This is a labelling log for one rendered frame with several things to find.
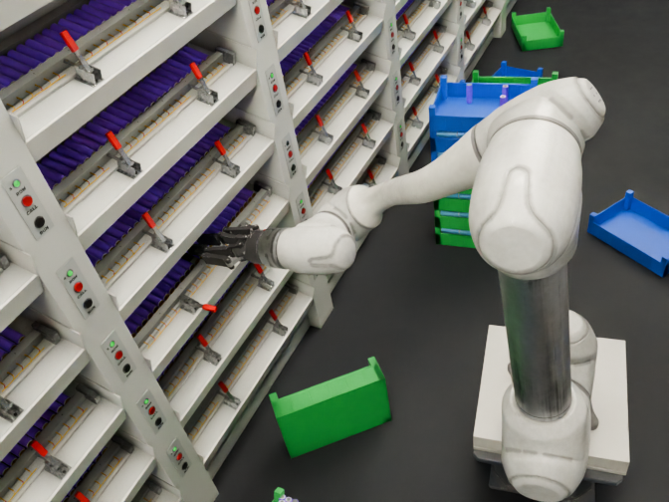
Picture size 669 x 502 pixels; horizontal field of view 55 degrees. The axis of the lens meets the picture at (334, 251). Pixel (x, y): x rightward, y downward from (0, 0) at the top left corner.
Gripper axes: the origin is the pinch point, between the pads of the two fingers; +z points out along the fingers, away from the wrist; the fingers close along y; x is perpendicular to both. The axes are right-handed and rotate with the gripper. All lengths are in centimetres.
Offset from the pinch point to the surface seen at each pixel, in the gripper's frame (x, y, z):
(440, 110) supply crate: 18, -90, -24
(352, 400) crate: 52, 1, -23
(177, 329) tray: 8.0, 19.8, -2.8
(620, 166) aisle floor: 77, -141, -64
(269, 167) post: -1.9, -29.2, -2.6
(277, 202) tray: 7.6, -26.5, -2.3
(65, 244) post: -29.5, 34.2, -13.0
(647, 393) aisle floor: 82, -39, -87
